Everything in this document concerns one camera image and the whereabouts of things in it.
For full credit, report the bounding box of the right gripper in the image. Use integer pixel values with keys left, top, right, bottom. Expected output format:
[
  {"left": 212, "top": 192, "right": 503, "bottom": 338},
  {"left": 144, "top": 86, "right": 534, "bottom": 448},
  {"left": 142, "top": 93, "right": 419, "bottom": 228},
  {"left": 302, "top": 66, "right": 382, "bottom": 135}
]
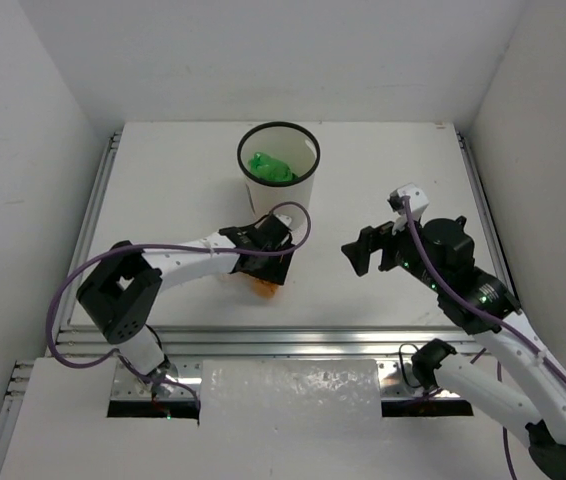
[{"left": 341, "top": 207, "right": 444, "bottom": 291}]

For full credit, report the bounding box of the orange juice bottle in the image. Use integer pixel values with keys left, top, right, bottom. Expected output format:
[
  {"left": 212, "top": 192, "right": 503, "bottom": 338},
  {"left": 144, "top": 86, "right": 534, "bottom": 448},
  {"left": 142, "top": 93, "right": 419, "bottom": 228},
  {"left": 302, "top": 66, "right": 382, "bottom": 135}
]
[{"left": 251, "top": 279, "right": 279, "bottom": 300}]

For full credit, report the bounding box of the green plastic bottle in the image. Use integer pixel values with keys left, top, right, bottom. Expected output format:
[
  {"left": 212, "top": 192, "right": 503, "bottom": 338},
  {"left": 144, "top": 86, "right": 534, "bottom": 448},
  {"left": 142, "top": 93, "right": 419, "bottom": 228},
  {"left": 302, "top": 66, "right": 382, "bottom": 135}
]
[{"left": 248, "top": 152, "right": 297, "bottom": 183}]

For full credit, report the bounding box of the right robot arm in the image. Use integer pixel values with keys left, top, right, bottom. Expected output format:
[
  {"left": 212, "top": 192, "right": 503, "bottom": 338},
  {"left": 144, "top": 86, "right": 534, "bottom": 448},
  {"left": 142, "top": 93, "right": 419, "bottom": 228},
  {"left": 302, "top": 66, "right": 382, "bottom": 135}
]
[{"left": 341, "top": 216, "right": 566, "bottom": 479}]

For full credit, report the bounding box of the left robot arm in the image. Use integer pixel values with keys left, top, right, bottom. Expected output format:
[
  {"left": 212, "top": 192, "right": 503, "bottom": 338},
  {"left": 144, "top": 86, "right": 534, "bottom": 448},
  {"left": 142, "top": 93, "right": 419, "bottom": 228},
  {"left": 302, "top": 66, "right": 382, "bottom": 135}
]
[{"left": 76, "top": 214, "right": 293, "bottom": 377}]

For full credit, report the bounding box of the white bin with black rim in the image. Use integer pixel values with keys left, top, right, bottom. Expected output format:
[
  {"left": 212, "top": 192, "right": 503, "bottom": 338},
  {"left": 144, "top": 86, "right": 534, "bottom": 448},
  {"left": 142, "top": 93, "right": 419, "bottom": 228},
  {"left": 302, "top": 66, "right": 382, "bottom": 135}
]
[{"left": 237, "top": 121, "right": 321, "bottom": 218}]

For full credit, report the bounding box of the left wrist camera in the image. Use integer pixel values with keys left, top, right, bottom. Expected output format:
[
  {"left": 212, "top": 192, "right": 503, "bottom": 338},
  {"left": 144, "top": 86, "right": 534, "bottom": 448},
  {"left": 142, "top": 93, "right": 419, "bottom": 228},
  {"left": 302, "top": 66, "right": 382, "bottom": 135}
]
[{"left": 275, "top": 213, "right": 311, "bottom": 245}]

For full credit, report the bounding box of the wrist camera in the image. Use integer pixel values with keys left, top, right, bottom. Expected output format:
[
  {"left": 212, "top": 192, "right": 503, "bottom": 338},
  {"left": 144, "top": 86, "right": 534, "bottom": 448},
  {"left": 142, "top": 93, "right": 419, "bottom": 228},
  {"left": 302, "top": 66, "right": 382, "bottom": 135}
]
[
  {"left": 388, "top": 183, "right": 429, "bottom": 235},
  {"left": 275, "top": 213, "right": 311, "bottom": 245}
]

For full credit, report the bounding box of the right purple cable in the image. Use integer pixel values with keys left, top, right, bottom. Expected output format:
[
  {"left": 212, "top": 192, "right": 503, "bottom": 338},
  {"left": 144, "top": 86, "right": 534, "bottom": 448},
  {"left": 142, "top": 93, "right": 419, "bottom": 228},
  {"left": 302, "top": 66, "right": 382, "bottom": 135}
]
[{"left": 397, "top": 194, "right": 566, "bottom": 480}]

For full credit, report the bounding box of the purple cable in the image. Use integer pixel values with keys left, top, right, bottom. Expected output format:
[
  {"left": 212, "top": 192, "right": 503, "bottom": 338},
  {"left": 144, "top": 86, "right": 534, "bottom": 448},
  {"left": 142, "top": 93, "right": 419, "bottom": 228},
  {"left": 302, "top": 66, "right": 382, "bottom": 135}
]
[
  {"left": 45, "top": 201, "right": 313, "bottom": 416},
  {"left": 397, "top": 194, "right": 566, "bottom": 480}
]

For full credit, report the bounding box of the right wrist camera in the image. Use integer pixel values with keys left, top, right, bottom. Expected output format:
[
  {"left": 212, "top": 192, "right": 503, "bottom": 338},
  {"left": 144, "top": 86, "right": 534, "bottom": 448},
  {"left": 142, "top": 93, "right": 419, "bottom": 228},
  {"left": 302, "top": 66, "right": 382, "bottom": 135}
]
[{"left": 388, "top": 183, "right": 429, "bottom": 235}]

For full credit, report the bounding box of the right aluminium side rail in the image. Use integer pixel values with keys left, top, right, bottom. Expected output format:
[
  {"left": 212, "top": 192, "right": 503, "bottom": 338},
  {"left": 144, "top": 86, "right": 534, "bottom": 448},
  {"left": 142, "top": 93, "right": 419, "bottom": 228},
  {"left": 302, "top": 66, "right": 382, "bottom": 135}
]
[{"left": 452, "top": 127, "right": 549, "bottom": 356}]

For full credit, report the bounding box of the aluminium side rail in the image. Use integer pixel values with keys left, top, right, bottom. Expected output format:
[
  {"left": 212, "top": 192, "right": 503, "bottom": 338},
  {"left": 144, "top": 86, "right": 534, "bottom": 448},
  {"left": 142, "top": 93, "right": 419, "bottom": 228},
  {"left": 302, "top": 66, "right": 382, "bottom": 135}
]
[
  {"left": 46, "top": 129, "right": 123, "bottom": 345},
  {"left": 452, "top": 127, "right": 549, "bottom": 356}
]

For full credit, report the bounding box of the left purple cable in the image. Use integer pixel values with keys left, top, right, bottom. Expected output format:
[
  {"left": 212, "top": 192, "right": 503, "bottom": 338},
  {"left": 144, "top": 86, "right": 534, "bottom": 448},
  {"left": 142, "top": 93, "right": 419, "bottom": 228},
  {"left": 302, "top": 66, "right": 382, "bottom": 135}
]
[{"left": 45, "top": 201, "right": 313, "bottom": 416}]

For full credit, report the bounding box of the aluminium front rail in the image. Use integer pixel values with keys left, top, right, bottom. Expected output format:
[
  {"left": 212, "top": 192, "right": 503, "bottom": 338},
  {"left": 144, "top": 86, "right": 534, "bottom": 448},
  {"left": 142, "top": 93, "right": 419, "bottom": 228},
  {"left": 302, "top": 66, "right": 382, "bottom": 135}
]
[{"left": 50, "top": 325, "right": 519, "bottom": 359}]

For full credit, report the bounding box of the left aluminium side rail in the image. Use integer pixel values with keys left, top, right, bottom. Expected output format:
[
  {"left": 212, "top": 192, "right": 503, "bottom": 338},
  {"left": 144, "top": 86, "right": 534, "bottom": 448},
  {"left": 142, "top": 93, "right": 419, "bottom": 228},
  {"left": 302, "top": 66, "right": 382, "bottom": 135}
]
[{"left": 46, "top": 129, "right": 123, "bottom": 345}]

